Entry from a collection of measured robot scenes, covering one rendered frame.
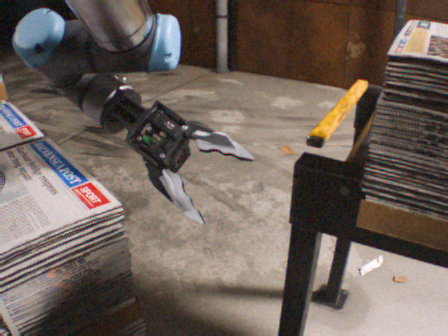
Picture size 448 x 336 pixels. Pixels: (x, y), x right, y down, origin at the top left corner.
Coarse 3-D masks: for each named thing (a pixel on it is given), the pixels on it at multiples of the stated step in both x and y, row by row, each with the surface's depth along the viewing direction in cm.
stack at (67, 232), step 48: (0, 144) 64; (48, 144) 64; (0, 192) 50; (48, 192) 50; (96, 192) 50; (0, 240) 41; (48, 240) 43; (96, 240) 48; (0, 288) 41; (48, 288) 45; (96, 288) 51
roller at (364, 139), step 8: (368, 120) 84; (368, 128) 77; (360, 136) 75; (368, 136) 73; (360, 144) 70; (368, 144) 70; (352, 152) 68; (360, 152) 67; (352, 160) 64; (360, 160) 64
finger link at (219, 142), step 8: (192, 136) 57; (200, 136) 56; (208, 136) 55; (216, 136) 54; (224, 136) 53; (200, 144) 57; (208, 144) 57; (216, 144) 57; (224, 144) 57; (232, 144) 56; (208, 152) 58; (224, 152) 57; (232, 152) 57; (240, 152) 57; (248, 152) 57; (248, 160) 57
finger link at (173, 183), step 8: (160, 176) 57; (168, 176) 55; (176, 176) 57; (168, 184) 54; (176, 184) 56; (168, 192) 56; (176, 192) 54; (184, 192) 56; (176, 200) 52; (184, 200) 56; (192, 200) 57; (184, 208) 55; (192, 208) 55; (192, 216) 55; (200, 216) 55
